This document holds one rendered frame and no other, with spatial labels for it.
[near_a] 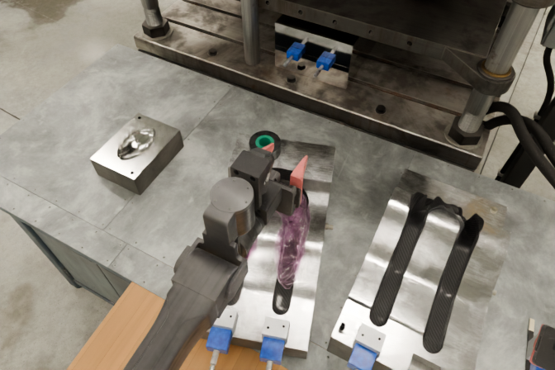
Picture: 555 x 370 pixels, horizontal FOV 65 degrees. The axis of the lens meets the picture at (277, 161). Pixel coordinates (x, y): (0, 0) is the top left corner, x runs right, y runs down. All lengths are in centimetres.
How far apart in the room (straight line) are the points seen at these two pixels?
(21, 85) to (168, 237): 214
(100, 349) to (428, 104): 116
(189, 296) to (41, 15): 330
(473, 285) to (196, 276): 63
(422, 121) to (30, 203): 115
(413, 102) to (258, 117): 51
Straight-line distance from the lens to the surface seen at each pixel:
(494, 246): 104
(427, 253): 101
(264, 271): 98
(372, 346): 89
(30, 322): 211
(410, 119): 144
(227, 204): 55
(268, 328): 93
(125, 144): 127
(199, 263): 59
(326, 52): 144
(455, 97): 156
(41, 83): 308
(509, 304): 115
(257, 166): 58
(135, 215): 119
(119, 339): 106
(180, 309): 57
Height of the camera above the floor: 175
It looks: 50 degrees down
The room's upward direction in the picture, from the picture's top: straight up
